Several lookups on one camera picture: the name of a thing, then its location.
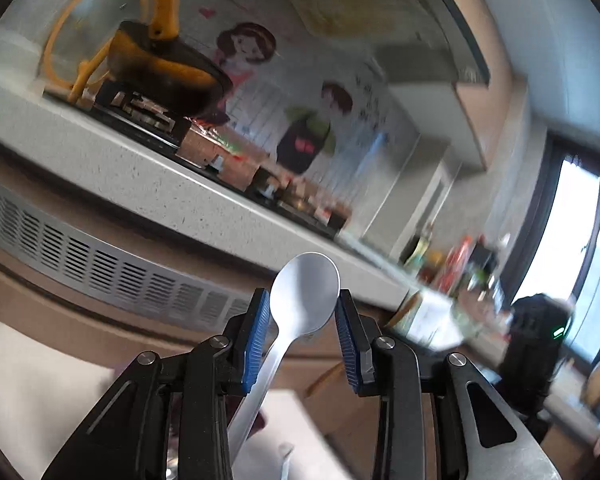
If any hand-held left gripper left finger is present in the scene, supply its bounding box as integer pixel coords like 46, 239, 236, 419
42, 287, 281, 480

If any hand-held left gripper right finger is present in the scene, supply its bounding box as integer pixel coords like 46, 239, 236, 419
334, 289, 563, 480

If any silver metal spoon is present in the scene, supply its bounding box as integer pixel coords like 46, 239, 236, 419
227, 251, 341, 466

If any white green carton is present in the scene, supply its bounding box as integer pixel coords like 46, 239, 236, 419
390, 290, 466, 351

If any window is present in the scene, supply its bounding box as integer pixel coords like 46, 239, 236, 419
510, 145, 600, 376

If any group of condiment bottles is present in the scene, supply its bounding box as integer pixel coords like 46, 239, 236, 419
402, 232, 513, 311

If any grey vent grille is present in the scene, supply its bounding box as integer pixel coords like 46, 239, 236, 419
0, 180, 261, 331

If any black gas stove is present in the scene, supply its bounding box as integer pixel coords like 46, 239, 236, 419
42, 80, 351, 241

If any range hood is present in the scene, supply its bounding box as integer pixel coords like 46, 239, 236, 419
285, 0, 491, 96

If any cartoon wall poster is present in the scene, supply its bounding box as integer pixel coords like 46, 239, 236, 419
195, 10, 411, 201

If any wall cabinet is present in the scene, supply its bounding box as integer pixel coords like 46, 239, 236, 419
390, 45, 511, 171

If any black frying pan yellow handle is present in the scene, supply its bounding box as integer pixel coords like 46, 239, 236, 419
107, 0, 233, 117

